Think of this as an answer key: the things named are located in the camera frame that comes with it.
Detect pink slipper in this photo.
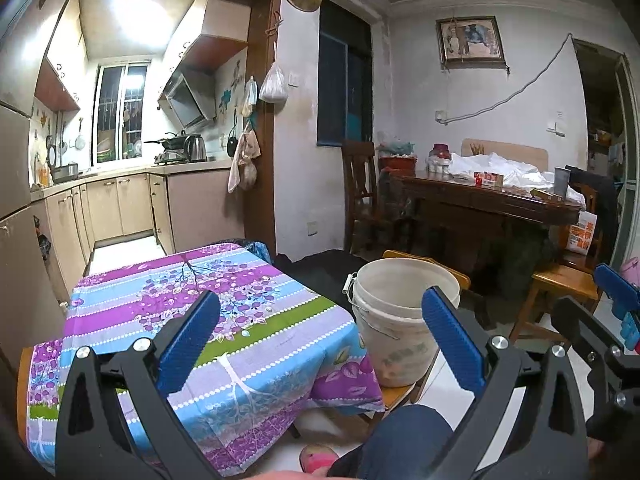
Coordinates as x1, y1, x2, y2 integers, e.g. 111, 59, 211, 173
298, 444, 341, 475

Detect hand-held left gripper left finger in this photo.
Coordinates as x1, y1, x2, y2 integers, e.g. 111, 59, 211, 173
55, 290, 221, 480

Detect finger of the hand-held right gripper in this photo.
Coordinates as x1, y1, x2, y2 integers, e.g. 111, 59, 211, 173
551, 296, 640, 377
594, 262, 640, 352

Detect black bag on floor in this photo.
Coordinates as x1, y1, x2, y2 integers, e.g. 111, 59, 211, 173
275, 250, 386, 312

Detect kitchen window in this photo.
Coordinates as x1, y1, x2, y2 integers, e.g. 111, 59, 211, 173
92, 62, 151, 169

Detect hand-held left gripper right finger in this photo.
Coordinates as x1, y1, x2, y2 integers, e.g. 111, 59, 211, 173
421, 286, 589, 480

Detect flower wall sticker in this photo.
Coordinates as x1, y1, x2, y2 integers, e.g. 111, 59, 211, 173
218, 60, 246, 126

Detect black wok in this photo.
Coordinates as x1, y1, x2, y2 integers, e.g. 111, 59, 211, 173
144, 132, 189, 151

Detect light wooden board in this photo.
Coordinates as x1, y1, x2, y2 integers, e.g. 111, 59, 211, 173
461, 138, 550, 171

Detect framed picture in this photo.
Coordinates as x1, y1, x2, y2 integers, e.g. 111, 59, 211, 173
436, 16, 505, 69

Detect white wall cable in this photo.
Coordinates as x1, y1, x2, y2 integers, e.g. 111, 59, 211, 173
435, 32, 576, 125

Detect dark wooden chair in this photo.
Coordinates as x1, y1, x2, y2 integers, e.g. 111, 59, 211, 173
341, 140, 381, 254

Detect dark wooden dining table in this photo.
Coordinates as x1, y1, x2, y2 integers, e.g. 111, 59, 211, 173
387, 170, 584, 282

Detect floral striped tablecloth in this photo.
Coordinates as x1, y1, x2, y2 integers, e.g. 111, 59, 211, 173
25, 242, 386, 479

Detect ceiling light panel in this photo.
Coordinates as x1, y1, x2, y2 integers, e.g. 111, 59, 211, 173
107, 0, 167, 47

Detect steel range hood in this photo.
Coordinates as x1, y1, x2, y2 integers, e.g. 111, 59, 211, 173
159, 70, 217, 129

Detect person's right hand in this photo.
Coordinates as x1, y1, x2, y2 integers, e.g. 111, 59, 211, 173
585, 435, 610, 462

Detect base kitchen cabinets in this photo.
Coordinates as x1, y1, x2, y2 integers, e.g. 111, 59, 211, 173
31, 167, 239, 302

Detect yellow wooden stool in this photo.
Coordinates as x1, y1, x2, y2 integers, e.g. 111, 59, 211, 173
382, 249, 471, 417
510, 260, 601, 347

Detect wall kitchen cabinet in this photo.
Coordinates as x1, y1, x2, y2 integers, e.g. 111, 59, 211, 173
35, 0, 84, 112
162, 0, 251, 74

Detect beige cloth bag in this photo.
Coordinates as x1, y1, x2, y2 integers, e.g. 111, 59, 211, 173
227, 130, 261, 195

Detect blue plastic bag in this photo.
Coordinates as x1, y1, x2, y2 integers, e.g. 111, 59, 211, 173
242, 240, 274, 266

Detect small hanging pouch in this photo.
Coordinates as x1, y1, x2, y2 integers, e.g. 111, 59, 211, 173
241, 76, 260, 117

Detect person's leg in jeans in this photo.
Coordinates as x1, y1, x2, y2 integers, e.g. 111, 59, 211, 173
327, 404, 469, 480

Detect white plastic sheets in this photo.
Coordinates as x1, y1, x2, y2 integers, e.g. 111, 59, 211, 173
447, 152, 586, 207

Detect dark blue window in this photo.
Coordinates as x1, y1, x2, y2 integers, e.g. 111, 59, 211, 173
316, 0, 375, 147

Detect steel kettle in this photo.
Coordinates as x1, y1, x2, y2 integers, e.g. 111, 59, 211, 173
184, 133, 208, 163

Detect chair with dark jacket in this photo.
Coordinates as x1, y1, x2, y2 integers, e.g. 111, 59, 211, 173
565, 167, 621, 262

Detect white plastic bucket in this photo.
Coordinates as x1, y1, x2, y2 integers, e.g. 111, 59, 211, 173
342, 259, 461, 389

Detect steel pot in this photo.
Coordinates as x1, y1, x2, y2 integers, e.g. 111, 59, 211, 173
50, 162, 81, 184

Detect beige refrigerator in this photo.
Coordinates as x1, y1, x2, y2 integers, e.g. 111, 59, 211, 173
0, 0, 77, 377

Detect orange white paper bag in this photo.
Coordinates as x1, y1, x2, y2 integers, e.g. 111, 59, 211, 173
565, 210, 599, 254

